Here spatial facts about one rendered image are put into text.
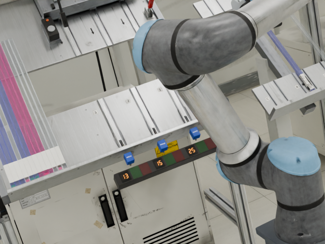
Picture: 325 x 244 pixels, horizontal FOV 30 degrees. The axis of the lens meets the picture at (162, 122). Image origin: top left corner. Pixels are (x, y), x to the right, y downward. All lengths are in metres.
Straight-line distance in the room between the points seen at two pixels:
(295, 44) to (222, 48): 1.69
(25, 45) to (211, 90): 0.85
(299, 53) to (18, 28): 1.36
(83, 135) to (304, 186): 0.71
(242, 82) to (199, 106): 2.83
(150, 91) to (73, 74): 1.87
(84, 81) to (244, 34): 2.63
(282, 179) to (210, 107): 0.25
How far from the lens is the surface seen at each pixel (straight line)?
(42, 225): 2.18
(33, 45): 2.03
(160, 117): 1.88
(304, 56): 2.85
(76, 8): 2.07
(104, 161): 1.81
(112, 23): 2.08
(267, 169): 1.48
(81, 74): 3.78
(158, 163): 1.81
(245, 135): 1.48
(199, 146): 1.86
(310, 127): 3.02
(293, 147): 1.47
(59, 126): 1.86
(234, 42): 1.21
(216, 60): 1.21
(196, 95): 1.35
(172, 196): 2.29
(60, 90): 3.77
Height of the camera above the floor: 1.41
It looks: 21 degrees down
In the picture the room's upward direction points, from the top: 14 degrees counter-clockwise
